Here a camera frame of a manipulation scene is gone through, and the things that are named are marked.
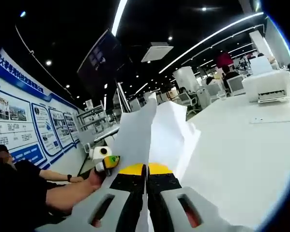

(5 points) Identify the person's left hand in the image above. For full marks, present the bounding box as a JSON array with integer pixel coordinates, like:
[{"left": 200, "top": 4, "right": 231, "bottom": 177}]
[{"left": 86, "top": 166, "right": 109, "bottom": 193}]

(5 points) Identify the grey storage shelf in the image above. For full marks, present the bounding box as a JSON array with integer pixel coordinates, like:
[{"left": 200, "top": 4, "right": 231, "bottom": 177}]
[{"left": 76, "top": 100, "right": 111, "bottom": 137}]

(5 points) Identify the long ceiling light strip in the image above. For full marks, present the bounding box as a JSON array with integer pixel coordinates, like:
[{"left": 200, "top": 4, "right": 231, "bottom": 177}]
[{"left": 110, "top": 0, "right": 128, "bottom": 37}]

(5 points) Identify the single printing paper sheet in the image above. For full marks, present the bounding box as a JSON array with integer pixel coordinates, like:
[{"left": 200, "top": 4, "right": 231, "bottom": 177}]
[{"left": 110, "top": 93, "right": 158, "bottom": 170}]

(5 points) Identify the white office chair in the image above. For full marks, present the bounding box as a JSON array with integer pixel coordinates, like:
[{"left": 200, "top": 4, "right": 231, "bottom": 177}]
[{"left": 178, "top": 92, "right": 199, "bottom": 114}]

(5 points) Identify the red hanging banner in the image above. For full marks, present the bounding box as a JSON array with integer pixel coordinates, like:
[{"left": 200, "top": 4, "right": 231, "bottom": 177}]
[{"left": 216, "top": 52, "right": 234, "bottom": 68}]

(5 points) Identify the white printer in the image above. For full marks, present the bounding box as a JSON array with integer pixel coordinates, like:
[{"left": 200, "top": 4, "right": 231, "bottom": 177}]
[{"left": 241, "top": 58, "right": 290, "bottom": 104}]

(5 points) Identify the dark hanging ceiling screen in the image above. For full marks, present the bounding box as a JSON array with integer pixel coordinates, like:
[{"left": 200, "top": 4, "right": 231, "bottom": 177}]
[{"left": 76, "top": 28, "right": 131, "bottom": 97}]

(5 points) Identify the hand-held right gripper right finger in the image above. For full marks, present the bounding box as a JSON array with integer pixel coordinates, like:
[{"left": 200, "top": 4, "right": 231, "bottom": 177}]
[{"left": 148, "top": 162, "right": 256, "bottom": 232}]

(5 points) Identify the stack of white printing papers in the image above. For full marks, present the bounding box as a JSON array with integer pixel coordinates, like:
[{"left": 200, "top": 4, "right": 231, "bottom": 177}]
[{"left": 135, "top": 101, "right": 201, "bottom": 232}]

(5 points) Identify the blue white wall poster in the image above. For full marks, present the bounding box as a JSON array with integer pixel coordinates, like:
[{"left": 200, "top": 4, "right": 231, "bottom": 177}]
[{"left": 0, "top": 47, "right": 82, "bottom": 171}]

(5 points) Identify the curved ceiling light strip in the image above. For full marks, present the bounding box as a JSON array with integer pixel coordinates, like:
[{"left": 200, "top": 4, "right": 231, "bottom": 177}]
[{"left": 158, "top": 12, "right": 264, "bottom": 74}]

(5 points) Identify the ceiling air conditioner vent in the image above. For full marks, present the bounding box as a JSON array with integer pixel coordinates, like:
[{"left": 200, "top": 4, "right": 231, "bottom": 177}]
[{"left": 141, "top": 42, "right": 174, "bottom": 63}]

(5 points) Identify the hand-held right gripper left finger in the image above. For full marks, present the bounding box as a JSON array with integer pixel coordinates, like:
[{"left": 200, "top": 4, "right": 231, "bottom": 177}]
[{"left": 34, "top": 162, "right": 147, "bottom": 232}]

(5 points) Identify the white keyboard tray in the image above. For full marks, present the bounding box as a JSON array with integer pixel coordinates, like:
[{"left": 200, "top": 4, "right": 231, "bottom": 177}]
[{"left": 93, "top": 125, "right": 121, "bottom": 143}]

